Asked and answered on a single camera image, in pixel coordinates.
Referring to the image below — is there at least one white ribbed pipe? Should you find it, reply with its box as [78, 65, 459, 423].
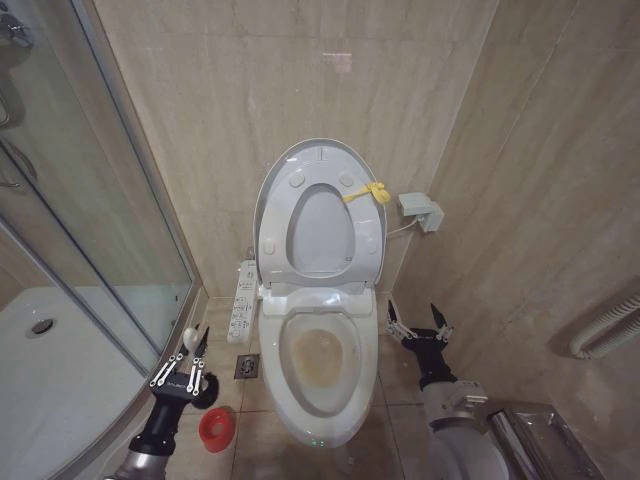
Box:
[571, 293, 640, 361]

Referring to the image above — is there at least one white toilet lid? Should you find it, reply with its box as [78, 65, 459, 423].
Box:
[251, 140, 389, 302]

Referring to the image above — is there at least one red toilet brush holder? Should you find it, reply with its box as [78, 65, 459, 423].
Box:
[198, 406, 236, 454]

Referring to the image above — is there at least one white toilet bowl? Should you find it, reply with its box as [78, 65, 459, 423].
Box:
[258, 285, 380, 450]

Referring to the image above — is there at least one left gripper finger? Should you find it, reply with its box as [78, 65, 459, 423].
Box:
[185, 325, 212, 398]
[148, 323, 201, 389]

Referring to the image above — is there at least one yellow tie strip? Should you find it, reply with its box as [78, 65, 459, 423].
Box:
[341, 180, 392, 206]

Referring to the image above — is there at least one white power cable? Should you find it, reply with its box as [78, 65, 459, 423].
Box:
[383, 216, 424, 240]

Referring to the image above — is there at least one steel paper dispenser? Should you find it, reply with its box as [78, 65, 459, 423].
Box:
[485, 398, 605, 480]

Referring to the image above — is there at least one curved glass shower enclosure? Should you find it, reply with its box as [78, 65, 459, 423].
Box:
[0, 0, 200, 382]

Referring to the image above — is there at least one white bidet control panel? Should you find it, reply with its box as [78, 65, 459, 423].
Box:
[226, 258, 262, 347]

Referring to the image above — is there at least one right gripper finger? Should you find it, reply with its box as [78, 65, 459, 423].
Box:
[430, 302, 455, 342]
[384, 298, 418, 343]

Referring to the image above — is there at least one white toilet seat ring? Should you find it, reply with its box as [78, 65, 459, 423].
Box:
[256, 160, 382, 287]

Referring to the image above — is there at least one grey wall socket box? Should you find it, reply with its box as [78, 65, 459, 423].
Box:
[397, 190, 446, 233]

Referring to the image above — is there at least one square metal floor drain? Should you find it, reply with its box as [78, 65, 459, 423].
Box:
[235, 353, 262, 380]

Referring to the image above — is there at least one white shower tray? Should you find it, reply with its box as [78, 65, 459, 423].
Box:
[0, 283, 202, 480]

